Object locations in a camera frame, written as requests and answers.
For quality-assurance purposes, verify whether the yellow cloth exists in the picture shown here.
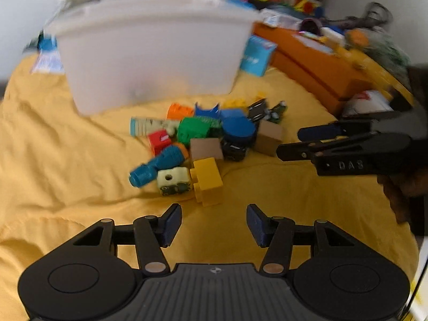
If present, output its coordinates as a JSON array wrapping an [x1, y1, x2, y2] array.
[[0, 53, 421, 321]]

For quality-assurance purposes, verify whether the purple tape roll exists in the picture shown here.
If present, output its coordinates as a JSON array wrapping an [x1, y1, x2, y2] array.
[[301, 18, 324, 37]]

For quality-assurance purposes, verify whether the white and red packet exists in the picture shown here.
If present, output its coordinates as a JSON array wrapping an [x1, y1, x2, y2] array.
[[342, 90, 395, 118]]

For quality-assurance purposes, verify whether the striped pale blue tube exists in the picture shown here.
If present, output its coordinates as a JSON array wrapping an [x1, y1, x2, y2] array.
[[130, 117, 179, 137]]

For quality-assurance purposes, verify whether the black toy car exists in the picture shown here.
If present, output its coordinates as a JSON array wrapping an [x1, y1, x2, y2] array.
[[220, 140, 251, 162]]

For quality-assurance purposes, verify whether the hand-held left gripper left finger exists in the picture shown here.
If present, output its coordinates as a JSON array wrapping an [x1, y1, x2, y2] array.
[[71, 203, 183, 274]]

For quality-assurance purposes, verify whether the pale green toy block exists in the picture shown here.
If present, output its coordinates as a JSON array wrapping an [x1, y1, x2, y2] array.
[[156, 166, 192, 196]]

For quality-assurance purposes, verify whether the dark grey handheld device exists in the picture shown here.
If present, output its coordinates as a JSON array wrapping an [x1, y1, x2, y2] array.
[[344, 2, 394, 29]]

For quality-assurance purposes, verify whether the person's right hand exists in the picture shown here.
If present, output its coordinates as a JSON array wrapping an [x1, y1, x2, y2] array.
[[377, 170, 418, 224]]

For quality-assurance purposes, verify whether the white plastic bin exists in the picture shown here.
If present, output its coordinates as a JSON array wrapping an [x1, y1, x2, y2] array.
[[46, 0, 262, 116]]

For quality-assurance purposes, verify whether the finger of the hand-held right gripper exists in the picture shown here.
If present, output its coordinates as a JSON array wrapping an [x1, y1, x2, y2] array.
[[297, 120, 378, 142], [276, 134, 382, 164]]

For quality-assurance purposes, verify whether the yellow tray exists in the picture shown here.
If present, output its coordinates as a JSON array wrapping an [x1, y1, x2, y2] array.
[[336, 45, 415, 108]]

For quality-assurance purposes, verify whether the blue arch toy block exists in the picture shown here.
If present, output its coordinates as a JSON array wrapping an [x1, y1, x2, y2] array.
[[194, 102, 222, 120]]

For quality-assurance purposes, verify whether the yellow toy block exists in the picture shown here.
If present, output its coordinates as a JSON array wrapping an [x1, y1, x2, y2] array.
[[190, 157, 224, 207]]

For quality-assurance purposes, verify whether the small orange toy piece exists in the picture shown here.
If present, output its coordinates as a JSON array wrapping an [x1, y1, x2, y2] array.
[[173, 142, 190, 159]]

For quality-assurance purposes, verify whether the blue cardboard box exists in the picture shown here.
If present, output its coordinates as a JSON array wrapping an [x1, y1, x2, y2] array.
[[240, 35, 279, 77]]

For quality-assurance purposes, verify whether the red toy block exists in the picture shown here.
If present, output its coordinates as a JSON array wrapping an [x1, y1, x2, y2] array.
[[148, 129, 173, 156]]

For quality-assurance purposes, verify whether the brown cardboard cube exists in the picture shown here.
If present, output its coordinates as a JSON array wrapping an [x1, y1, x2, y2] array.
[[255, 120, 285, 157], [190, 137, 224, 163]]

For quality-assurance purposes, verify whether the blue round toy disc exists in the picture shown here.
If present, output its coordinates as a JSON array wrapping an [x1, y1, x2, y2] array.
[[220, 108, 257, 145]]

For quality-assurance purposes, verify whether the orange toy block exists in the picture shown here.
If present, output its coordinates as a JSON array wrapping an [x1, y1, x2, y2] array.
[[166, 103, 195, 121]]

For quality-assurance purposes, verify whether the orange box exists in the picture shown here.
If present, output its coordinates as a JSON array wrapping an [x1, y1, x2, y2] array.
[[253, 23, 374, 116]]

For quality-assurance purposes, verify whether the blue and white packet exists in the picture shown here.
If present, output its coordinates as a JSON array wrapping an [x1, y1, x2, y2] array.
[[31, 36, 66, 75]]

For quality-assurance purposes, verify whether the blue toy cylinder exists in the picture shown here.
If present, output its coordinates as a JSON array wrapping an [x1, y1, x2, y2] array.
[[129, 145, 186, 188]]

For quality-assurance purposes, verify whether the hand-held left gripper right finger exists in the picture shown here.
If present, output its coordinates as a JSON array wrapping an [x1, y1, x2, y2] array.
[[246, 203, 357, 274]]

